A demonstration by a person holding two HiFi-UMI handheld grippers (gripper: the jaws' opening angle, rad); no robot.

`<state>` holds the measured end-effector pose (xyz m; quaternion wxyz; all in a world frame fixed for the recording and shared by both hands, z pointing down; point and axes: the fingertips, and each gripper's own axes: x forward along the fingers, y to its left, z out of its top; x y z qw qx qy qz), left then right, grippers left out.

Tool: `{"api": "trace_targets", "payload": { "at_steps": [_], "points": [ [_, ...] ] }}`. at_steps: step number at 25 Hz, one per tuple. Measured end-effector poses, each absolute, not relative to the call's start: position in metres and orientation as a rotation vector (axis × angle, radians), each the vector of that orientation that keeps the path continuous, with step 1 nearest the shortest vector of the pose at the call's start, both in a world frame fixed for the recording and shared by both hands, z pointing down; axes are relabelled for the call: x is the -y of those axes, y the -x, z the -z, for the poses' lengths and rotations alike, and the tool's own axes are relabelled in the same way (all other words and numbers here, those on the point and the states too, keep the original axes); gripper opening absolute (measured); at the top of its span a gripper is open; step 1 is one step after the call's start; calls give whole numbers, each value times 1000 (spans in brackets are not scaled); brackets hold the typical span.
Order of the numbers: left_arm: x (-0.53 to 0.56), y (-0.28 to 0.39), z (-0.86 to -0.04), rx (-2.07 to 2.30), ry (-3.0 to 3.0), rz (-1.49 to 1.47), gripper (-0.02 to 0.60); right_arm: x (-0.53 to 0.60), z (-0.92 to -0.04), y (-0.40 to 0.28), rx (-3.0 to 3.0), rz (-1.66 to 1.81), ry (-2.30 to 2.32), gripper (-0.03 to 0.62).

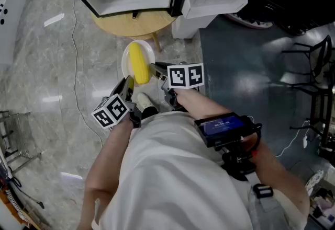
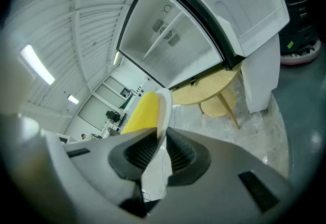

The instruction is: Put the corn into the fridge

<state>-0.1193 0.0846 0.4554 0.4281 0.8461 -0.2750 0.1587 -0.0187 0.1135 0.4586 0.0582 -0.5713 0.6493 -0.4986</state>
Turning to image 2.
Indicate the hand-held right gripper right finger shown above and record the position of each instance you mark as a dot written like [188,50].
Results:
[224,167]

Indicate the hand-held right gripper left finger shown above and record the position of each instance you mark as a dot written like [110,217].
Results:
[96,167]

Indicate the yellow corn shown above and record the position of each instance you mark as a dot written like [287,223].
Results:
[142,116]

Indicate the white plate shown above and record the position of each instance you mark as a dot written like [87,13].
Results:
[166,106]

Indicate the black refrigerator with white interior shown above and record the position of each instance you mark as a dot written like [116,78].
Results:
[178,47]

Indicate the black office chair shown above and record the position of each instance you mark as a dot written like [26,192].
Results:
[113,116]

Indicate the small ceiling light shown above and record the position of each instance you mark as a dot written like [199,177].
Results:
[73,99]

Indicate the round wooden table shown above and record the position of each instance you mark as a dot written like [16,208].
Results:
[203,88]

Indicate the white cabinet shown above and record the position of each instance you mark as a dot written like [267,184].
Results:
[262,78]

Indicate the narrow ceiling light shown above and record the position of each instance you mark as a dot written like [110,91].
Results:
[116,58]

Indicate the long ceiling light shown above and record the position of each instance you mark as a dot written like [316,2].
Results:
[37,63]

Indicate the black floor scrubber machine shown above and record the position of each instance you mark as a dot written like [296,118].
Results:
[298,29]

